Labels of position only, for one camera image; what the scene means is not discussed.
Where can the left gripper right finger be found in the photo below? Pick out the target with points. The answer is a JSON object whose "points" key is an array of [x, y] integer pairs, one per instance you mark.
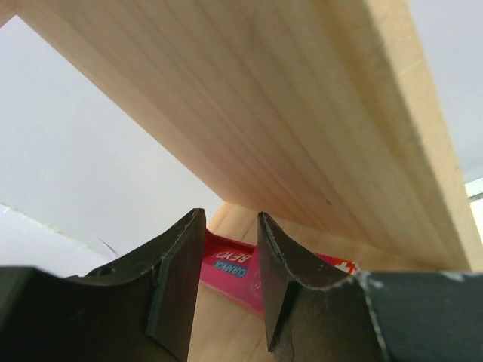
{"points": [[313, 311]]}

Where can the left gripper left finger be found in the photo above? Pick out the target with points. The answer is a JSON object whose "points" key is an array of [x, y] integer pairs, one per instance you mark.
{"points": [[139, 307]]}

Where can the pink toothpaste box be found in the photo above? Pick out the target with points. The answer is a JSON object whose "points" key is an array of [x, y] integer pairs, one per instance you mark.
{"points": [[232, 268]]}

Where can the wooden two-tier shelf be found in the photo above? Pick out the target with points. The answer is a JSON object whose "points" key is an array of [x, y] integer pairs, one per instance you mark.
{"points": [[117, 117]]}

